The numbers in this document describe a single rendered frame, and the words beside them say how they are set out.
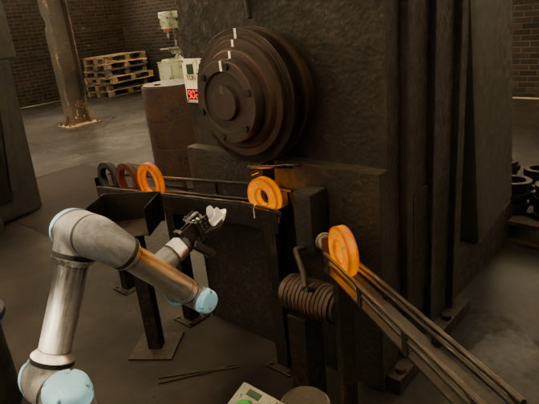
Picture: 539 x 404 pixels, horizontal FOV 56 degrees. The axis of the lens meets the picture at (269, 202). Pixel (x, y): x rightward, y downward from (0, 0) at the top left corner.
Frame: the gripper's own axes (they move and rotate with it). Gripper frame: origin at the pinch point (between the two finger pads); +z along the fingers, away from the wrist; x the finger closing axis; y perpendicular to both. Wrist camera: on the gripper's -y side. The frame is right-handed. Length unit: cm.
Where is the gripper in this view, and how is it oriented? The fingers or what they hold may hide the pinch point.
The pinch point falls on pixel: (223, 212)
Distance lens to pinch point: 176.4
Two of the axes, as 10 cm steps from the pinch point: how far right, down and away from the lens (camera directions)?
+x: -7.5, -1.6, 6.4
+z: 5.9, -5.9, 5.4
